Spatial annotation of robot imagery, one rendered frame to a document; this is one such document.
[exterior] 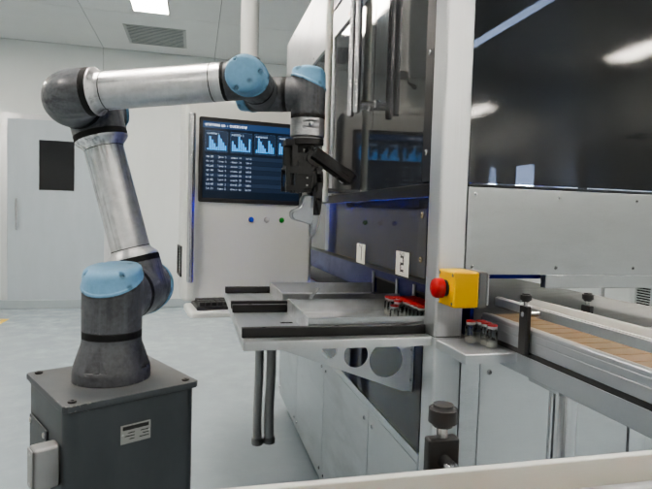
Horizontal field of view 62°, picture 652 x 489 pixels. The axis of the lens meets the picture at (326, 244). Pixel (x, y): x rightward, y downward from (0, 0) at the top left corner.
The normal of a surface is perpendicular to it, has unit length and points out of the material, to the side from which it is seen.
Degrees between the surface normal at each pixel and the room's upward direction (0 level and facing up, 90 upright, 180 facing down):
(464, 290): 90
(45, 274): 90
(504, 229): 90
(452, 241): 90
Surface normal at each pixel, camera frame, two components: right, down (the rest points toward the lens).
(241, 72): -0.08, 0.05
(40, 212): 0.24, 0.06
